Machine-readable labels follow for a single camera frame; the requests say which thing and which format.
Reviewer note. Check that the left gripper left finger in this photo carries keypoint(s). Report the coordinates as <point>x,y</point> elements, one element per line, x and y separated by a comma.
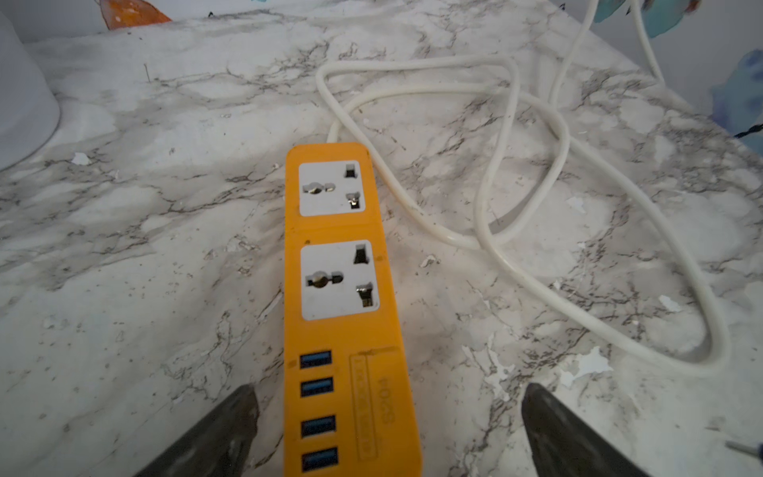
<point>218,445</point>

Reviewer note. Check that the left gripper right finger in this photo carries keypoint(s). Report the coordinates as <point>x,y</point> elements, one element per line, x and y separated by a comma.
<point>563,445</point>

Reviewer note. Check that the orange power strip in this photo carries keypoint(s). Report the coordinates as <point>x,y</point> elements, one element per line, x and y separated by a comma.
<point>348,407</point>

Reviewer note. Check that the potted plant white pot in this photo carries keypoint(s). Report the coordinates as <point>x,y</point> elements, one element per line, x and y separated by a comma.
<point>30,113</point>

